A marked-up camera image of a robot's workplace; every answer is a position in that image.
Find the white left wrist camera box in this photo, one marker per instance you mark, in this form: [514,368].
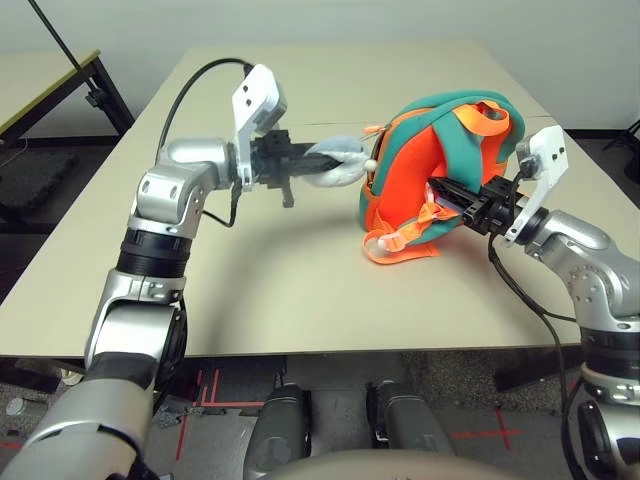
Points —
[255,90]

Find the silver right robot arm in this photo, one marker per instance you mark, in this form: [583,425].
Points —
[575,240]

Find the teal and orange backpack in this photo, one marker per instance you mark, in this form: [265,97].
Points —
[415,170]

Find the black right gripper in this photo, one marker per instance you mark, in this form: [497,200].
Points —
[492,210]

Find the grey left robot leg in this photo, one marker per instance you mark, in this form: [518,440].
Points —
[280,425]

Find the beige side table black frame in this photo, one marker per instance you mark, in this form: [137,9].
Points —
[40,75]

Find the grey robot leg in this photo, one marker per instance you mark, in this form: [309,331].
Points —
[280,425]
[405,420]

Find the black floor mat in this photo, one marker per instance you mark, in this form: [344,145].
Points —
[35,185]

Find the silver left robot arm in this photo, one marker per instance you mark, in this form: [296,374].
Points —
[190,160]

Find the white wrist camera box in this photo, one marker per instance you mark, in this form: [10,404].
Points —
[547,150]
[255,90]

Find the black table underframe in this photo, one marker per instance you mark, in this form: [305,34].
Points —
[525,377]

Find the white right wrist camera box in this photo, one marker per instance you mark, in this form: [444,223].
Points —
[547,150]

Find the beige robot torso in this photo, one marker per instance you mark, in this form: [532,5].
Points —
[375,467]

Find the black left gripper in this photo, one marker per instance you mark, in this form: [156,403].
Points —
[272,160]

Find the grey right robot leg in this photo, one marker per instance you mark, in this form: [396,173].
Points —
[405,420]

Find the thin black stand pole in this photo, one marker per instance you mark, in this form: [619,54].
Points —
[55,33]

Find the dark speckled floor mat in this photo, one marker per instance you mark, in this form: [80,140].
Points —
[475,385]

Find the grey white plush shark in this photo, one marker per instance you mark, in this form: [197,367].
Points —
[335,146]

